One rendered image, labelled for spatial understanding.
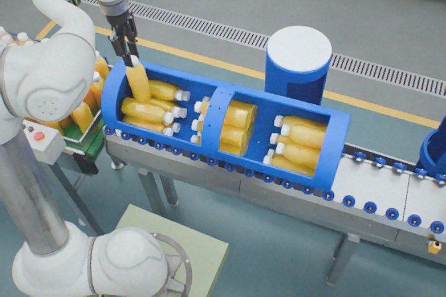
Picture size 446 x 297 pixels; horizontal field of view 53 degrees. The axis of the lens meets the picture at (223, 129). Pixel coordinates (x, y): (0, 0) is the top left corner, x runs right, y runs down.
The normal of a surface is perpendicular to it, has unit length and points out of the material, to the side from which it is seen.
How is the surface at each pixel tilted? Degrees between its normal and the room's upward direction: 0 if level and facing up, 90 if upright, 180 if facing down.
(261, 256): 0
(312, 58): 0
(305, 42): 0
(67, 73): 45
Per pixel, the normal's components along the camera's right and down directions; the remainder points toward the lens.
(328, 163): -0.30, 0.25
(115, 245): 0.15, -0.54
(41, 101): 0.25, 0.65
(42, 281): -0.08, 0.60
